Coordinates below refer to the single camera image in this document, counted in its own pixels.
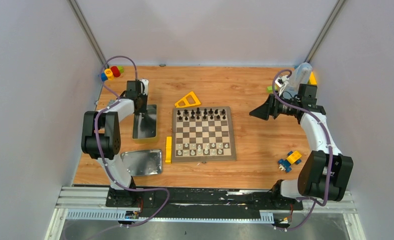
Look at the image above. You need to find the red cylinder block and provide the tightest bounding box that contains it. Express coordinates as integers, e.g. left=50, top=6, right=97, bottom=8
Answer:
left=110, top=66, right=121, bottom=78

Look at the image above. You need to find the wooden chess board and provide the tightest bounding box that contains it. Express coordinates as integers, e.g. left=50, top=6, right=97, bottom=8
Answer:
left=171, top=106, right=237, bottom=163

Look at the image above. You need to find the small yellow rectangular block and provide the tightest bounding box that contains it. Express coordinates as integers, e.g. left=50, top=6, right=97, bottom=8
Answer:
left=165, top=136, right=172, bottom=149

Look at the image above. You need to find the yellow blue toy car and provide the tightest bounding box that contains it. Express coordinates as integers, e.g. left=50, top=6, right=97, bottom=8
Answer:
left=278, top=150, right=302, bottom=173

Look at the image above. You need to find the blue cube block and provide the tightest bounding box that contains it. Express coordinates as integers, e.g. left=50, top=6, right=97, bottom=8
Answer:
left=100, top=73, right=108, bottom=82

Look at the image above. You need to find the yellow block at right wall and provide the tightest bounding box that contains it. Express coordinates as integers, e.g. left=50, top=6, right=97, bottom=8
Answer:
left=308, top=72, right=317, bottom=86

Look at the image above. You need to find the white chess queen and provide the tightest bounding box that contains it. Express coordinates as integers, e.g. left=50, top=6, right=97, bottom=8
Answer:
left=203, top=149, right=210, bottom=156

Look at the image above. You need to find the black chess pieces row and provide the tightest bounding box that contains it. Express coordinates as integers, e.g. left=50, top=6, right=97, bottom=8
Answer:
left=173, top=107, right=228, bottom=122

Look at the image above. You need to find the yellow triangle frame block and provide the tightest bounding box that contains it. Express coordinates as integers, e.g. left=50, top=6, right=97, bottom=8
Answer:
left=174, top=91, right=201, bottom=108

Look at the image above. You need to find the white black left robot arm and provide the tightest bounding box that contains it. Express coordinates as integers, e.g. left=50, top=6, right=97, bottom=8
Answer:
left=81, top=79, right=149, bottom=207

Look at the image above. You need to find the green block at corner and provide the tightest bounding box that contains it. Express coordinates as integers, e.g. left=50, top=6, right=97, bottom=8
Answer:
left=117, top=65, right=124, bottom=74

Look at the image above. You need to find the green rectangular block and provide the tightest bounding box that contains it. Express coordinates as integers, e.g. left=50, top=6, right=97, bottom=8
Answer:
left=266, top=86, right=273, bottom=94

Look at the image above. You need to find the yellow cylinder block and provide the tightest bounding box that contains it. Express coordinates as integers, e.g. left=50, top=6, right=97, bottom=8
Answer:
left=104, top=68, right=115, bottom=81

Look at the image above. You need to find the silver tin lid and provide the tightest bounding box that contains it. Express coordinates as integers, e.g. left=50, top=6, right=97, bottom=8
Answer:
left=120, top=149, right=163, bottom=177

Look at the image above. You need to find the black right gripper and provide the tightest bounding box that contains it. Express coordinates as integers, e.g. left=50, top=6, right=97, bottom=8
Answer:
left=249, top=90, right=299, bottom=121

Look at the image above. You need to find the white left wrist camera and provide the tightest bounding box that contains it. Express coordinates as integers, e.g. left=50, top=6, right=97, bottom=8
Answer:
left=139, top=78, right=149, bottom=96

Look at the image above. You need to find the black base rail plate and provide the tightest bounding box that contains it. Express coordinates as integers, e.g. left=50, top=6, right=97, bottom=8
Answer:
left=105, top=187, right=303, bottom=220

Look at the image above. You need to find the gold tin with white pieces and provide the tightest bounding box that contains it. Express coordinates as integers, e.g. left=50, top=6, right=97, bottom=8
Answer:
left=132, top=104, right=159, bottom=144

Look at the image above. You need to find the yellow arch block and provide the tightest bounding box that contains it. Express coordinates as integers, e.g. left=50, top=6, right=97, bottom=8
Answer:
left=165, top=147, right=172, bottom=164

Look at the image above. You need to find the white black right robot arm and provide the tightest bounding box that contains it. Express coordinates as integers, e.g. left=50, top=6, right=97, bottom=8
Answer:
left=249, top=83, right=354, bottom=209

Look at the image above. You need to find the clear blue plastic container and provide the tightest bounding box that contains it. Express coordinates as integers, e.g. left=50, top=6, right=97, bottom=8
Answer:
left=285, top=62, right=313, bottom=93

